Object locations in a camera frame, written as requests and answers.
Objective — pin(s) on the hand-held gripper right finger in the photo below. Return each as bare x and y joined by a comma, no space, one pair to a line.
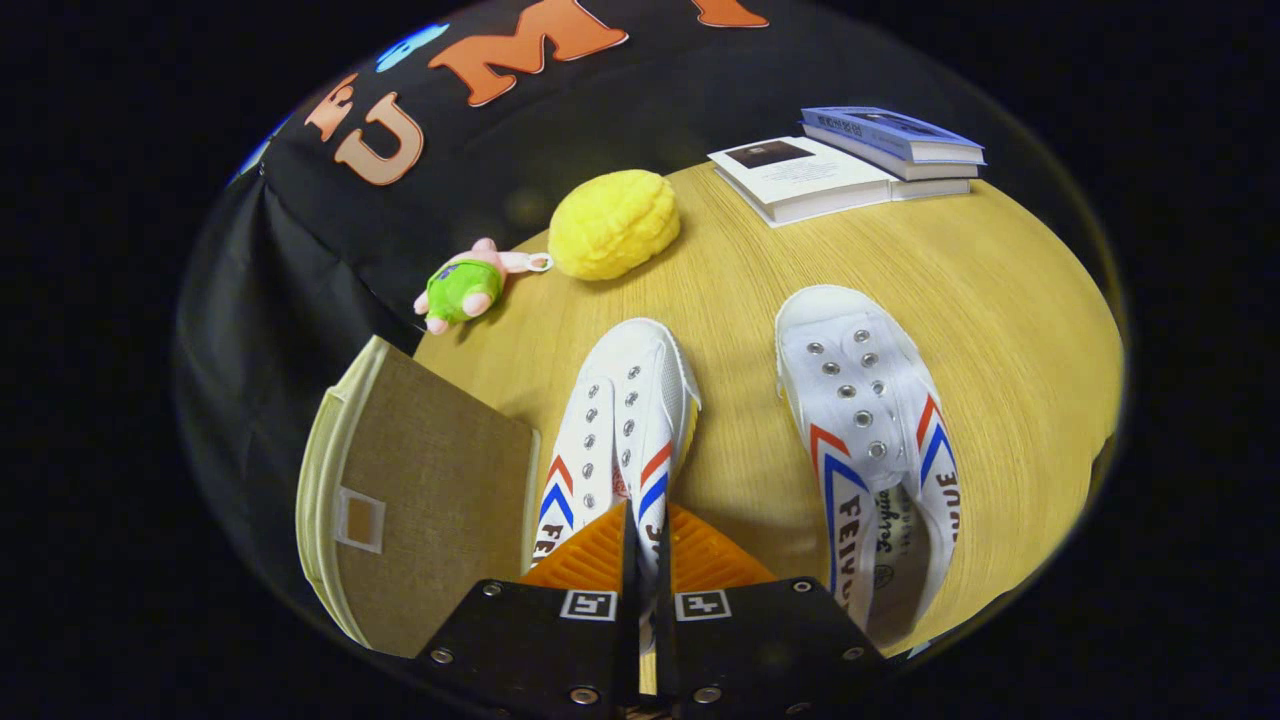
750,650

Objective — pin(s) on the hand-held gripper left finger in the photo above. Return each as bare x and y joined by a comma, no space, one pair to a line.
560,650

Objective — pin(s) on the brown fabric storage box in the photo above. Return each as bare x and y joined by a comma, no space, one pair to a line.
440,480

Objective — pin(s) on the white canvas shoe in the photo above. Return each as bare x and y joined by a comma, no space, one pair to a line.
620,410
860,400

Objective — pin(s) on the yellow plush ball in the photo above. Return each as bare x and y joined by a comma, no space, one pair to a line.
615,225

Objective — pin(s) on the black backdrop cloth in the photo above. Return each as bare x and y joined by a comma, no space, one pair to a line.
330,260

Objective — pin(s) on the white paperback book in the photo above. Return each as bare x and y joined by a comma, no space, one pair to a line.
805,175

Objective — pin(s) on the white book under blue book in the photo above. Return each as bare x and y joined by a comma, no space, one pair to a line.
930,175

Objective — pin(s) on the blue cover book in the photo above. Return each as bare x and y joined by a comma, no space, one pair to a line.
885,130

